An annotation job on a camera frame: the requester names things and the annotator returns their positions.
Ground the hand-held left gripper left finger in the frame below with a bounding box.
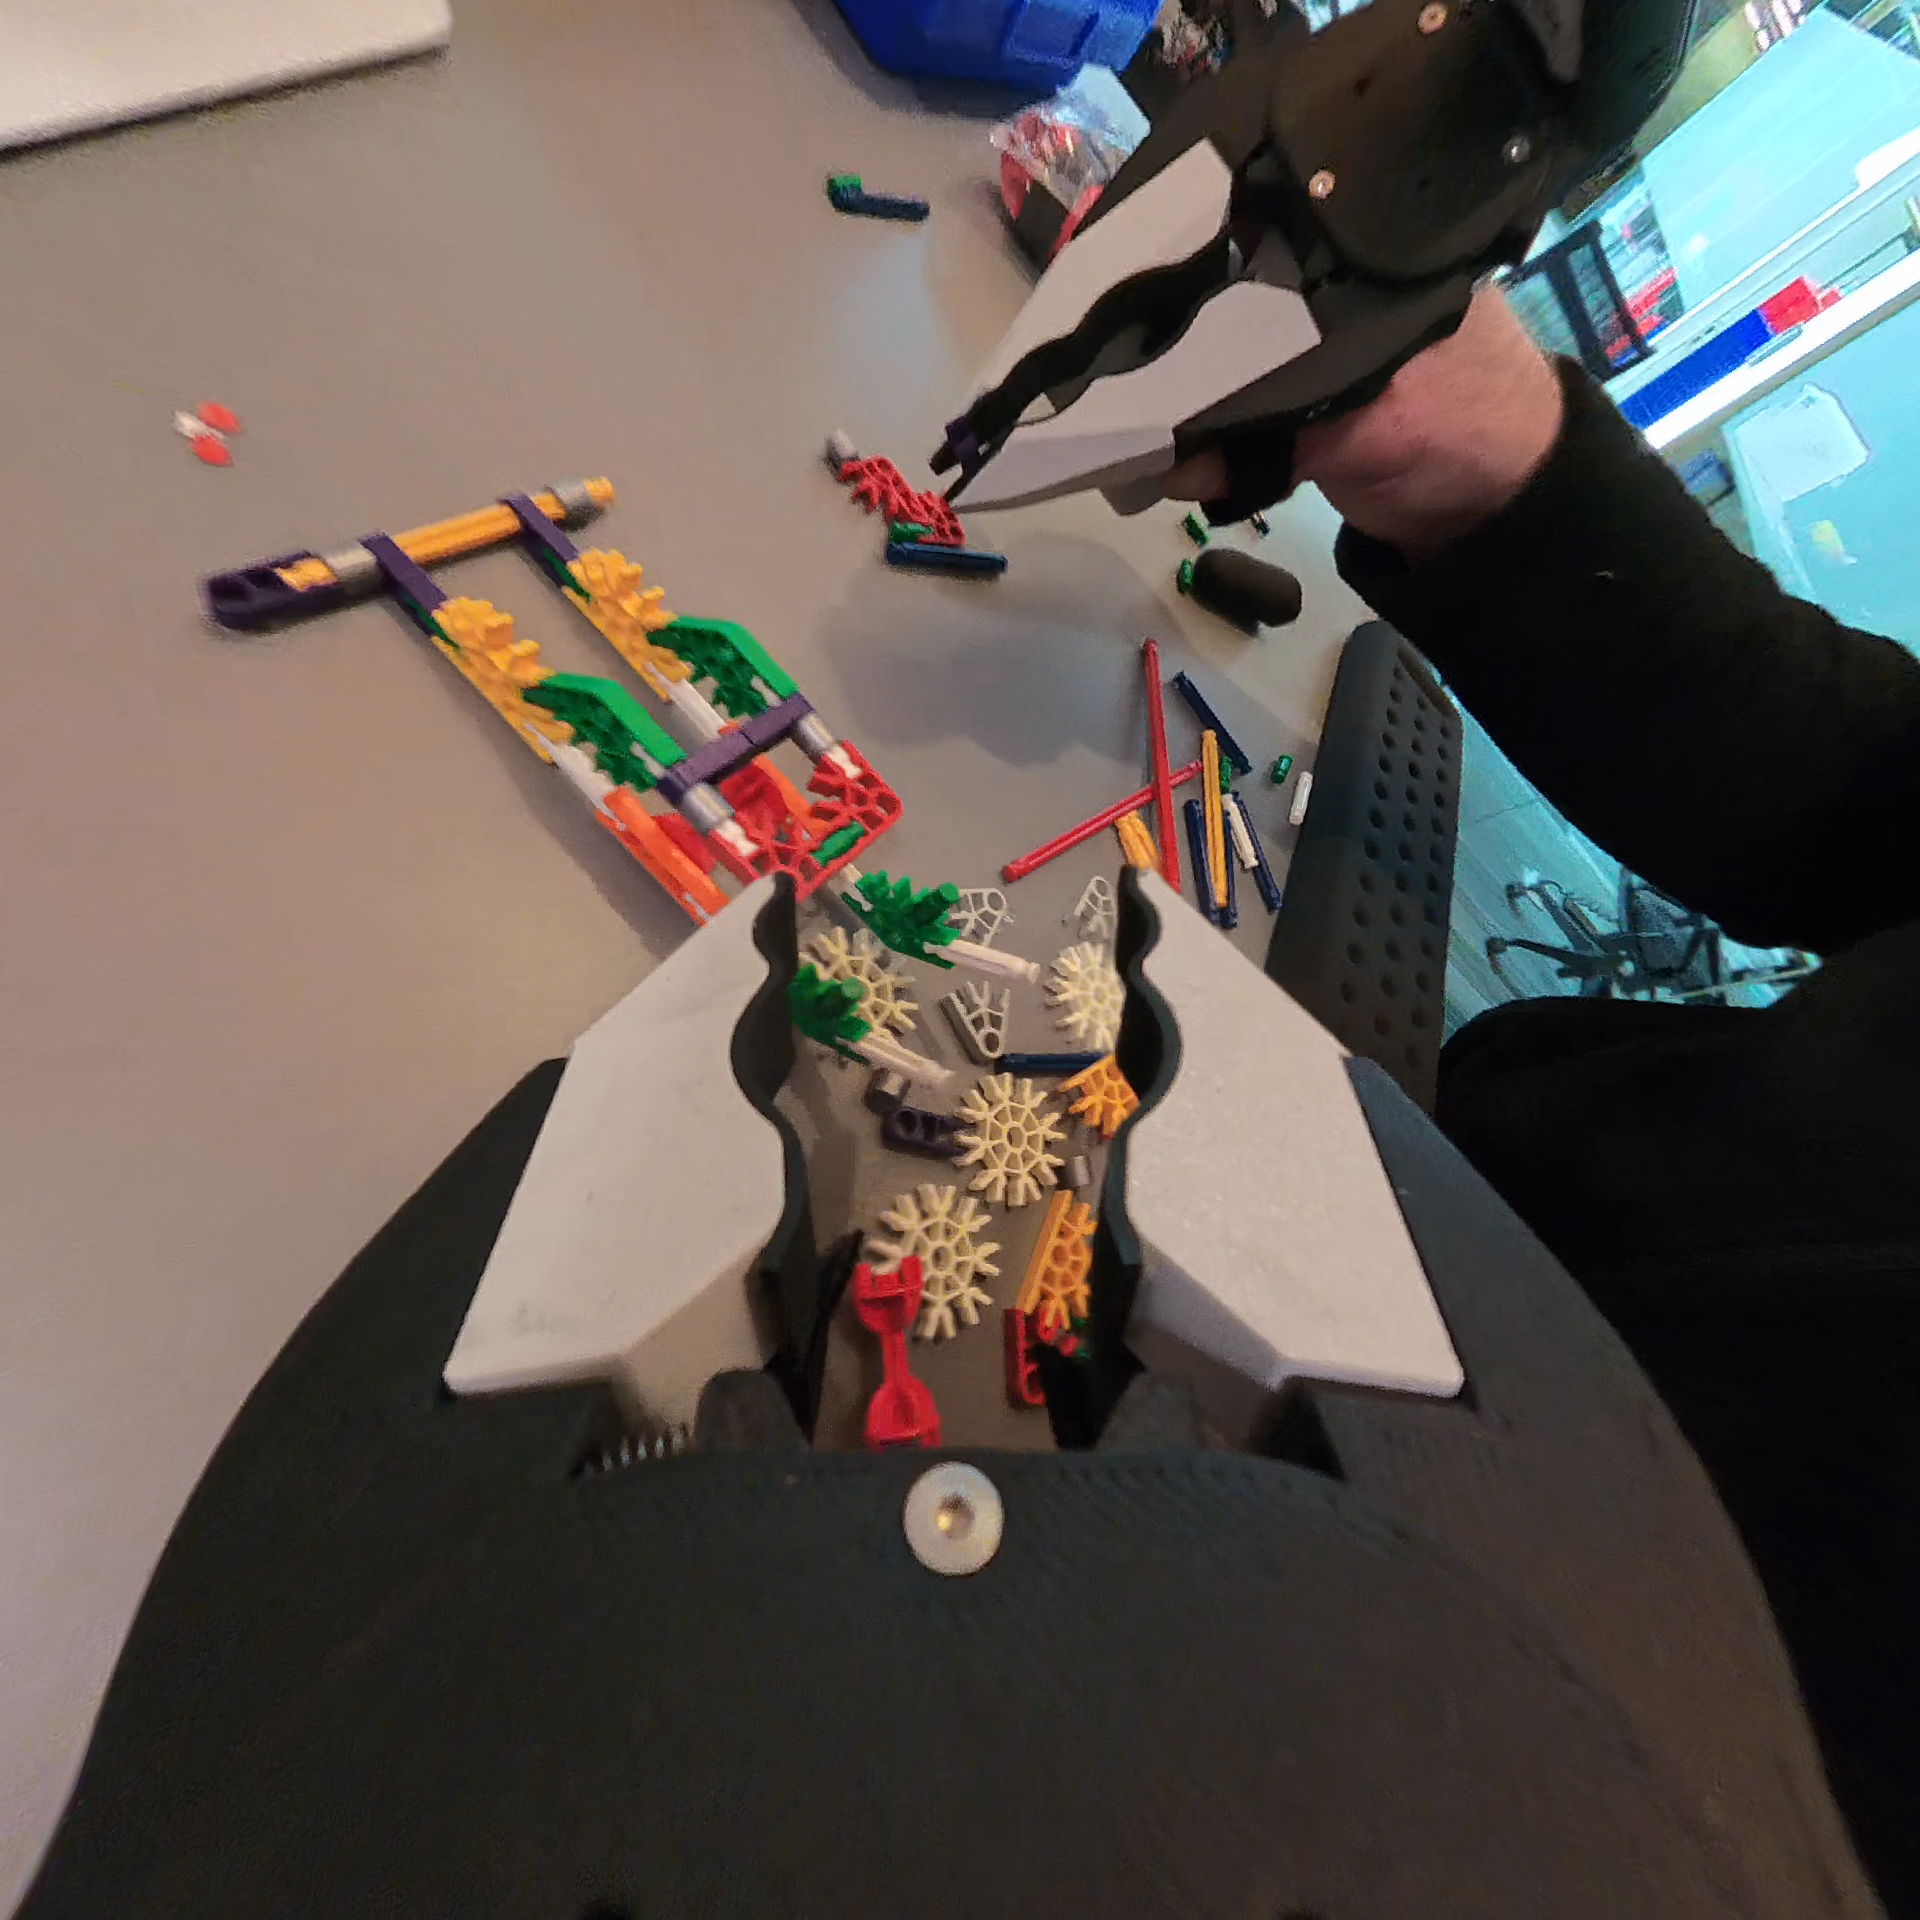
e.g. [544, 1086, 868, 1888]
[442, 872, 823, 1435]

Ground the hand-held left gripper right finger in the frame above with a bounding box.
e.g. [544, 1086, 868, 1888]
[1088, 865, 1465, 1443]

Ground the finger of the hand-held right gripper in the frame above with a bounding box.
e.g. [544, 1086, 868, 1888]
[950, 273, 1328, 517]
[929, 138, 1239, 473]

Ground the plastic bag of red wheels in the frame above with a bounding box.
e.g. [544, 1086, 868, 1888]
[990, 82, 1155, 273]

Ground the multicoloured toy frame assembly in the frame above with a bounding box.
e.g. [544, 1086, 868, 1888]
[361, 492, 1039, 1089]

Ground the person's right forearm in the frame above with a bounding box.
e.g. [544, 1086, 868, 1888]
[1334, 350, 1920, 954]

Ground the person's right hand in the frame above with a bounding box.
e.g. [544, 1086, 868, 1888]
[1292, 285, 1573, 554]

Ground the black foam cylinder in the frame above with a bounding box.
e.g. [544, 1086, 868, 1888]
[1193, 548, 1302, 635]

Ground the blue plastic bin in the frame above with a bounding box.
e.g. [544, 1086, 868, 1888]
[831, 0, 1164, 85]

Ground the white snowflake connector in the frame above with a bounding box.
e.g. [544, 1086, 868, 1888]
[798, 928, 920, 1042]
[951, 1072, 1071, 1209]
[869, 1185, 1004, 1341]
[1043, 942, 1127, 1051]

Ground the black perforated foam strip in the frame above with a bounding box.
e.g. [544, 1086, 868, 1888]
[1266, 621, 1463, 1113]

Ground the long red rod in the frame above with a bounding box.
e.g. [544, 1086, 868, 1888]
[1141, 635, 1182, 889]
[999, 760, 1205, 882]

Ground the white tray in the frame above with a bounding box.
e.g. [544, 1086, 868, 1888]
[0, 0, 453, 154]

